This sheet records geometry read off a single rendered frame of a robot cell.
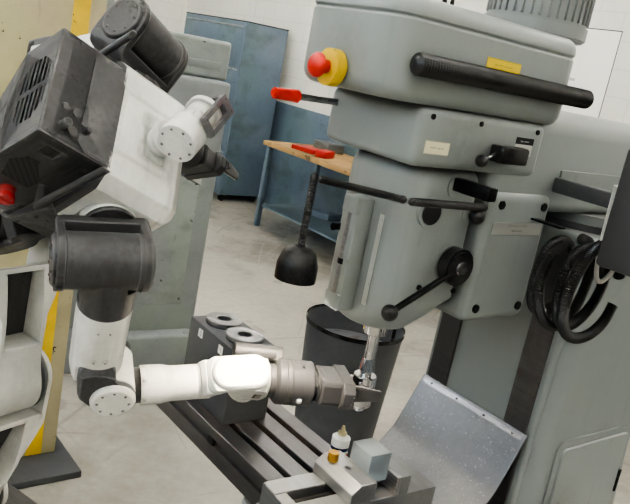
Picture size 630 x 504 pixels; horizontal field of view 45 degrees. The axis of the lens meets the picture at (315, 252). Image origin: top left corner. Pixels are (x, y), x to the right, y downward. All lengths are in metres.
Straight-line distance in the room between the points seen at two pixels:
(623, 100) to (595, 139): 4.43
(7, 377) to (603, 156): 1.29
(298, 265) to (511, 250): 0.46
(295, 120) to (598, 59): 3.75
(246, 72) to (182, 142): 7.44
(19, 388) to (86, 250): 0.55
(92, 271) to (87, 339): 0.16
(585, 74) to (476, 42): 5.01
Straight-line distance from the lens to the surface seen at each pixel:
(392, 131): 1.29
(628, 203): 1.40
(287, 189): 8.80
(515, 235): 1.52
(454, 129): 1.31
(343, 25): 1.28
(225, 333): 1.84
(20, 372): 1.66
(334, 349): 3.41
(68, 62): 1.27
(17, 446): 1.80
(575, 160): 1.62
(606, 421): 1.95
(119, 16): 1.42
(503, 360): 1.77
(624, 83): 6.11
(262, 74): 8.76
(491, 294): 1.52
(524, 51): 1.39
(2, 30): 2.82
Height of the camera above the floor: 1.77
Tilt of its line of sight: 14 degrees down
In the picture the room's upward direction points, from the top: 11 degrees clockwise
